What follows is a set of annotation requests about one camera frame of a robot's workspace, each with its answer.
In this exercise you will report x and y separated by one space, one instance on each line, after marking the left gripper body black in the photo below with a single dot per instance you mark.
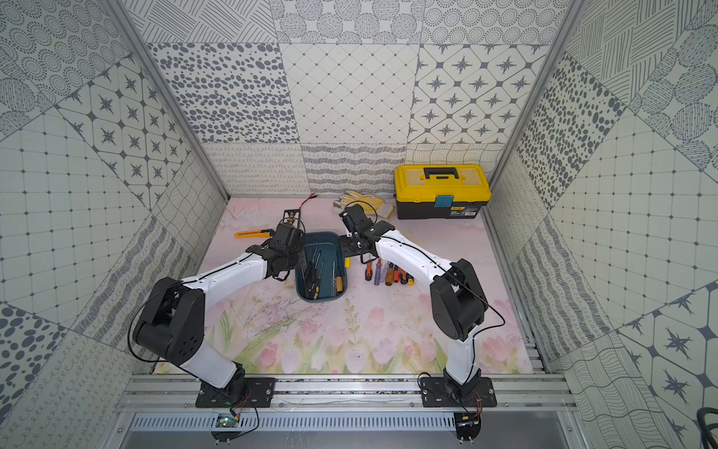
290 225

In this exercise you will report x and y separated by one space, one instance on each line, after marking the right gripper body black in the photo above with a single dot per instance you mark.
350 246

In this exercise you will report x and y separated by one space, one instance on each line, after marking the teal plastic storage box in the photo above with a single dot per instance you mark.
324 278

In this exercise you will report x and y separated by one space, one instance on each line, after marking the wooden handle black screwdriver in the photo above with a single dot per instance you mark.
389 277

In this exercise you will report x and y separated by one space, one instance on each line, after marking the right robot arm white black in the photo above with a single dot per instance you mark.
458 303

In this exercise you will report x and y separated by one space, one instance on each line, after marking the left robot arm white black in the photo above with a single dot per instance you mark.
171 323

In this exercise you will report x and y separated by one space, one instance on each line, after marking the yellow cap screwdriver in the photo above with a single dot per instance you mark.
316 279

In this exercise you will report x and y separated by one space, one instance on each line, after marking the yellow utility knife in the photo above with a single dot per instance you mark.
255 234

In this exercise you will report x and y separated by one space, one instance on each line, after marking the yellow white work gloves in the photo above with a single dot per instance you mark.
373 206

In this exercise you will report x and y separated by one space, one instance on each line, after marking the black balanced charging board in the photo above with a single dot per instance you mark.
291 217

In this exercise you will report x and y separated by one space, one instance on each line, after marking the yellow black toolbox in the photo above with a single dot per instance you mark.
440 191

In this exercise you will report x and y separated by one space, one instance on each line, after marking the aluminium rail frame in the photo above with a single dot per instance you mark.
348 393

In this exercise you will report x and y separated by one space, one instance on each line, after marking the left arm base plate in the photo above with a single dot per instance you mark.
235 391

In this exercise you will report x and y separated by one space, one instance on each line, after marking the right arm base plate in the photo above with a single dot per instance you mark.
458 391

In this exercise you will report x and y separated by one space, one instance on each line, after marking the white slotted cable duct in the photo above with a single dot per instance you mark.
420 421

